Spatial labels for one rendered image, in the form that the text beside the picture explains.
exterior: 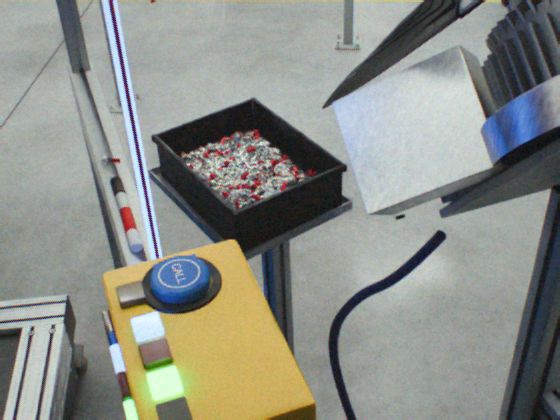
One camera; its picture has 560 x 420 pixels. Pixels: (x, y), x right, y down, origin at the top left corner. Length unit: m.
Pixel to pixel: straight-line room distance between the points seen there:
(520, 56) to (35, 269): 1.74
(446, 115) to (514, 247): 1.47
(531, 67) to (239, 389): 0.40
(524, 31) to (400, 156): 0.18
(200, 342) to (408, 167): 0.38
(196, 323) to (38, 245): 1.85
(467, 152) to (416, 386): 1.12
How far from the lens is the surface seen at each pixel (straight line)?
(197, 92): 2.94
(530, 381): 1.08
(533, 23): 0.71
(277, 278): 1.04
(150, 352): 0.47
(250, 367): 0.47
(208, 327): 0.49
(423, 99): 0.79
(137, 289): 0.51
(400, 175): 0.79
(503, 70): 0.73
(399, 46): 0.94
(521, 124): 0.69
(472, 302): 2.04
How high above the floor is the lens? 1.43
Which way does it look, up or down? 38 degrees down
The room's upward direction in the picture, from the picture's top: 3 degrees counter-clockwise
